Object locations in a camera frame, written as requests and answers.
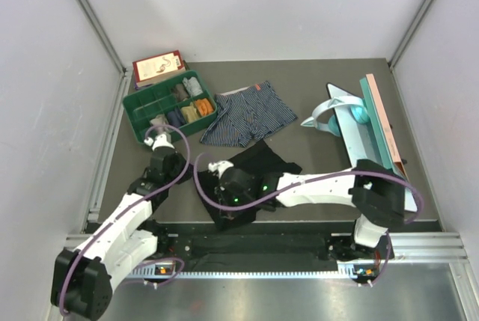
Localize black underwear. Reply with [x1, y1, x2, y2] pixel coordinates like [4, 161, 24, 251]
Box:
[197, 141, 302, 231]

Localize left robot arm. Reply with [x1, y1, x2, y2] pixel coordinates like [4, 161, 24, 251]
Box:
[50, 144, 191, 320]

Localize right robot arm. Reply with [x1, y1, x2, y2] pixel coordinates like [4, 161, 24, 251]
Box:
[208, 159, 406, 258]

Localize beige rolled sock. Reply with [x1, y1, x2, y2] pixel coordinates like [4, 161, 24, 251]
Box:
[150, 114, 169, 126]

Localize navy rolled sock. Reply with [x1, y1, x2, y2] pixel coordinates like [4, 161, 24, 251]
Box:
[166, 108, 186, 128]

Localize mustard rolled sock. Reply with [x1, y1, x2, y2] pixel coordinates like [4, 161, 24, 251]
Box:
[181, 106, 200, 123]

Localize green compartment tray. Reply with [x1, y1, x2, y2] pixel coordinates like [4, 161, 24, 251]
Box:
[123, 70, 218, 144]

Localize orange rolled sock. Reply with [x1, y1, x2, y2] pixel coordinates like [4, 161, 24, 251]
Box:
[195, 98, 214, 117]

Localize brown rolled sock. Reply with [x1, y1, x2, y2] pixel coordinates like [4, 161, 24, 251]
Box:
[171, 84, 190, 103]

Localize striped blue boxer shorts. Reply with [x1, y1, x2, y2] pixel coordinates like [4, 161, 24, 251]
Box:
[200, 81, 297, 147]

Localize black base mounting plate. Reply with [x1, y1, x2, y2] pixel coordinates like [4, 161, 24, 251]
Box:
[144, 221, 394, 271]

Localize grey rolled sock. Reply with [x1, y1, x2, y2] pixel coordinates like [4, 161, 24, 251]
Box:
[182, 77, 203, 97]

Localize red and cream book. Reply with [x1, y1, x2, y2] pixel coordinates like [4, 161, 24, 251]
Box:
[132, 50, 186, 90]

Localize light blue tablet board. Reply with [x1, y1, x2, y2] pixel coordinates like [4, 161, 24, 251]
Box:
[326, 83, 417, 213]

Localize teal and pink book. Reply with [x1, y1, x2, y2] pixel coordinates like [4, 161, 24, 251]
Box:
[360, 73, 408, 179]

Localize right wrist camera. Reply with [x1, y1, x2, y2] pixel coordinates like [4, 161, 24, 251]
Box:
[208, 160, 234, 178]

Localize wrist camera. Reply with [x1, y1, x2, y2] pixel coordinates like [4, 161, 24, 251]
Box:
[144, 133, 174, 151]
[208, 160, 234, 178]

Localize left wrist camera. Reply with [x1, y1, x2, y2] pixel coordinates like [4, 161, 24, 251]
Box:
[144, 133, 174, 151]

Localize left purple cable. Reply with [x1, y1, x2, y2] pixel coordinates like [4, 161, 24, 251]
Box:
[59, 125, 191, 317]

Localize purple cable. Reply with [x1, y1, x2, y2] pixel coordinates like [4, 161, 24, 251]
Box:
[193, 153, 426, 288]
[59, 125, 191, 317]

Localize white slotted cable duct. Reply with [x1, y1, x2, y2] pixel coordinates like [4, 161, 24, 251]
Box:
[123, 263, 375, 280]

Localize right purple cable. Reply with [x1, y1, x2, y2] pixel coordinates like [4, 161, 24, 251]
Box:
[193, 153, 426, 288]

